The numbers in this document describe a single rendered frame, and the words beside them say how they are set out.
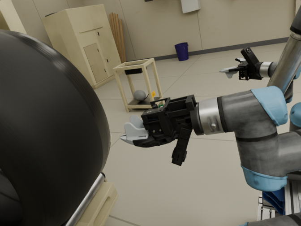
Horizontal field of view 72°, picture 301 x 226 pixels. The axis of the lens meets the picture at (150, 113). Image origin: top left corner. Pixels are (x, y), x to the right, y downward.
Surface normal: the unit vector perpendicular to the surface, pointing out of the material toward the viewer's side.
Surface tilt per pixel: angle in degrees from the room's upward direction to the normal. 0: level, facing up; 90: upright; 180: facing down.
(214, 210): 0
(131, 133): 90
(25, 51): 43
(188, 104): 90
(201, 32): 90
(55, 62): 55
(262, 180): 76
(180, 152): 88
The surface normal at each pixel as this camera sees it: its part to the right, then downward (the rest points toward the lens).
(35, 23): 0.86, 0.00
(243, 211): -0.24, -0.88
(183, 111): -0.29, 0.47
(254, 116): -0.33, 0.20
